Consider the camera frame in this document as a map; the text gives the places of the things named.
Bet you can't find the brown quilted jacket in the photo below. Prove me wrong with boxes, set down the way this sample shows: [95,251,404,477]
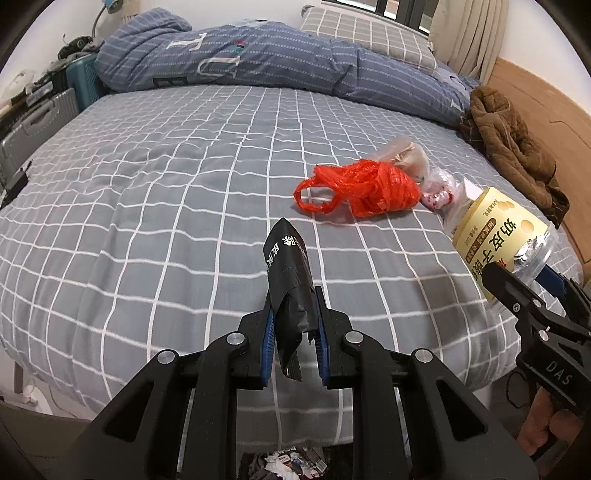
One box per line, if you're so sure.
[457,85,571,229]

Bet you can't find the beige pleated curtain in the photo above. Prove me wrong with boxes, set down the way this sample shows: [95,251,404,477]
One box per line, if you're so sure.
[429,0,511,77]

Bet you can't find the black power adapter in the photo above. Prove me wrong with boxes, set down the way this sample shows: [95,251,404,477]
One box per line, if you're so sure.
[0,159,33,208]

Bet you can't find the clear brownish plastic bag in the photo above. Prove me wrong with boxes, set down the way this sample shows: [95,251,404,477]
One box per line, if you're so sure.
[374,135,430,178]

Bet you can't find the small white box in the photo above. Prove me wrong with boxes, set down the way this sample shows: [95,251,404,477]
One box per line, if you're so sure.
[459,176,485,200]

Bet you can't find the grey checked pillow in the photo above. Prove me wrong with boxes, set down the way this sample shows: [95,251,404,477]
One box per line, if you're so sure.
[300,6,439,75]

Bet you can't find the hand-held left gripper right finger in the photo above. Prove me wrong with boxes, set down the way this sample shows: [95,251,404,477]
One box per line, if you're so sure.
[314,286,539,480]

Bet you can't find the person's right hand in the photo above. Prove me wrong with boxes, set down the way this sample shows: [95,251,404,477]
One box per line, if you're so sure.
[517,388,561,462]

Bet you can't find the clear bag with pink wrappers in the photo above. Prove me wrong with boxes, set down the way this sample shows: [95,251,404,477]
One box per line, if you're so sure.
[419,167,467,213]

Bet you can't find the blue striped duvet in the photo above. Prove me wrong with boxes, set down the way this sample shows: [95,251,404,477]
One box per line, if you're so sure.
[95,9,476,127]

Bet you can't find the grey suitcase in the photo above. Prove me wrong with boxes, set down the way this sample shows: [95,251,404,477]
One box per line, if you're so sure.
[0,88,79,185]

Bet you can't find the grey checked bed sheet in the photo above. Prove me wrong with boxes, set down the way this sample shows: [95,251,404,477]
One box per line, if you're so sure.
[0,85,585,444]

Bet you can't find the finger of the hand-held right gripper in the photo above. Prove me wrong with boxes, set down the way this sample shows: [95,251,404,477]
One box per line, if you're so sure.
[482,265,548,333]
[538,264,591,333]

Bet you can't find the black lined trash bin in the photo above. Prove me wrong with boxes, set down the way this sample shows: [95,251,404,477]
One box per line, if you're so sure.
[240,445,365,480]

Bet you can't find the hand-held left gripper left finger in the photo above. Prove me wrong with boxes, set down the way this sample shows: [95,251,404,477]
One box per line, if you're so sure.
[44,305,278,480]

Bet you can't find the wooden headboard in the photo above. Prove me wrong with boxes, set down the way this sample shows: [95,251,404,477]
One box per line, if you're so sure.
[487,55,591,264]

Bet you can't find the teal suitcase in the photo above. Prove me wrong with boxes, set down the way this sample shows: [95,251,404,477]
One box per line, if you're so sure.
[65,58,109,112]

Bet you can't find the red plastic bag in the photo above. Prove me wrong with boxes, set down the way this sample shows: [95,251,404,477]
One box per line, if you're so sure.
[294,158,423,219]

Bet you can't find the black foil packet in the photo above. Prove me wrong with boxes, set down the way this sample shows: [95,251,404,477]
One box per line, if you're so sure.
[262,218,319,383]

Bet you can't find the blue desk lamp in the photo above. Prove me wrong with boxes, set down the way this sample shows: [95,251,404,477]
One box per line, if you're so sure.
[92,0,118,28]

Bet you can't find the black floor cable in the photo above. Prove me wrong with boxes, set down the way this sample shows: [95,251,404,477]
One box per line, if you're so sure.
[505,369,532,409]

